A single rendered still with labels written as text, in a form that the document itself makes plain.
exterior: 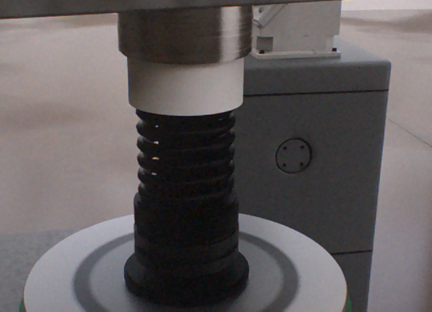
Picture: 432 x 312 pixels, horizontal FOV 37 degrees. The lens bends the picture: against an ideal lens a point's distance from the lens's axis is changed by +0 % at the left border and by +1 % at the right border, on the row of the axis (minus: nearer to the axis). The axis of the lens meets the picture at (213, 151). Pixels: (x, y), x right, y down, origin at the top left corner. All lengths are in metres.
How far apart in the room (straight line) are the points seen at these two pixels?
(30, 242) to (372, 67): 0.88
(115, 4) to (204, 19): 0.06
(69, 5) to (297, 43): 1.05
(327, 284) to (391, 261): 1.95
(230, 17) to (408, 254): 2.13
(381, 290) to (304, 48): 1.07
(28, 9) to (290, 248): 0.26
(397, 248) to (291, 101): 1.27
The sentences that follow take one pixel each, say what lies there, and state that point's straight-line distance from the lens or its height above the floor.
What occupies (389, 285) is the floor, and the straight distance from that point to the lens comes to 2.24.
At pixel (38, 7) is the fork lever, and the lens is 0.31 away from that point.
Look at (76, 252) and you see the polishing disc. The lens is 0.48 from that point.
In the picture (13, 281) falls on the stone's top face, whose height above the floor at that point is 0.82.
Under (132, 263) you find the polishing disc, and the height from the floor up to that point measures 0.89.
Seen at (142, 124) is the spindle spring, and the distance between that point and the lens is 0.39.
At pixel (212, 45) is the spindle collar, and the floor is 1.04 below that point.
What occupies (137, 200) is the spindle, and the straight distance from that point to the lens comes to 0.42.
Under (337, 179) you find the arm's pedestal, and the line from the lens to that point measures 1.39.
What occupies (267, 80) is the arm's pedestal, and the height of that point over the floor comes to 0.82.
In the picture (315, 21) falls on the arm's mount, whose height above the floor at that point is 0.92.
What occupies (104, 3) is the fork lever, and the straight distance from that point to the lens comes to 0.32.
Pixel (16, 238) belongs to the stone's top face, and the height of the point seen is 0.82.
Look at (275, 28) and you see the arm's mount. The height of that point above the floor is 0.91.
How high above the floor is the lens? 1.10
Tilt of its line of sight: 19 degrees down
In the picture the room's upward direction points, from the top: 1 degrees clockwise
